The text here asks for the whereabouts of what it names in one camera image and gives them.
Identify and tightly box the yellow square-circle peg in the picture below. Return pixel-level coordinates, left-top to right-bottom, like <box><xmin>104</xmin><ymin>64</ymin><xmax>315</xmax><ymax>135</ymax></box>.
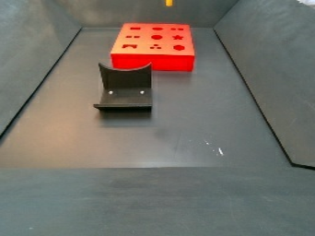
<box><xmin>166</xmin><ymin>0</ymin><xmax>174</xmax><ymax>6</ymax></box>

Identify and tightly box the black curved holder stand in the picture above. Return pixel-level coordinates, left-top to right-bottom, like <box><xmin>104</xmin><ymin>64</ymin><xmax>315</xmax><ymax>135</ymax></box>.
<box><xmin>94</xmin><ymin>64</ymin><xmax>152</xmax><ymax>110</ymax></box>

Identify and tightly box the red shape-sorter block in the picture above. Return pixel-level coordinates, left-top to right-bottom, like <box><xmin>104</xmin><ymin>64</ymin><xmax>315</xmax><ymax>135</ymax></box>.
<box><xmin>111</xmin><ymin>23</ymin><xmax>196</xmax><ymax>72</ymax></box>

